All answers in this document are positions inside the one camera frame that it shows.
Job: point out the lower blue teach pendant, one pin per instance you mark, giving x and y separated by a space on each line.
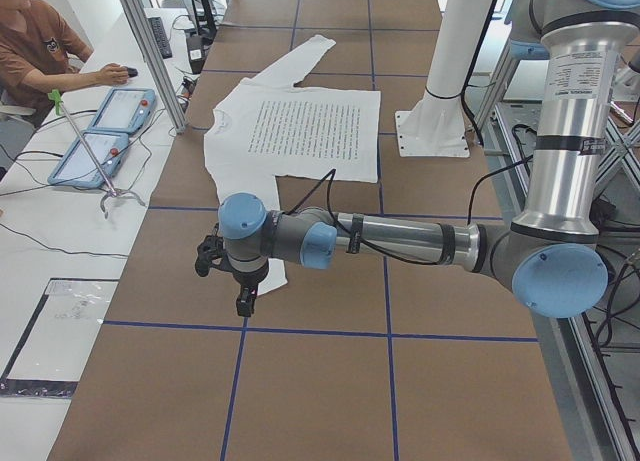
77 168

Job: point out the white camera mast base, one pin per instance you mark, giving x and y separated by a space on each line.
435 127

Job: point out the aluminium frame post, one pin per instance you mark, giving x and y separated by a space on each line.
138 21

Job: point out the upper blue teach pendant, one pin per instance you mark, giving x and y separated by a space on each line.
124 110

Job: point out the black computer keyboard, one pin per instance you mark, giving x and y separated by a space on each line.
160 36

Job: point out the seated person in brown shirt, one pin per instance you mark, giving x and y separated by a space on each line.
36 43

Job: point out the clear plastic sheet black border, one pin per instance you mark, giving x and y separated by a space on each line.
51 354

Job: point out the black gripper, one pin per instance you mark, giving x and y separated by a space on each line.
246 280

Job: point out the blue teach pendant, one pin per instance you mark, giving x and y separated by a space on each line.
124 110
77 168

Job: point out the metal rod stand green tip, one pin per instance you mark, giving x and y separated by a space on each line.
112 191

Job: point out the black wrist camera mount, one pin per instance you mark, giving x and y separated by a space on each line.
210 253

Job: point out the white long-sleeve printed shirt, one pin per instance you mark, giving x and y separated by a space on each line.
269 127

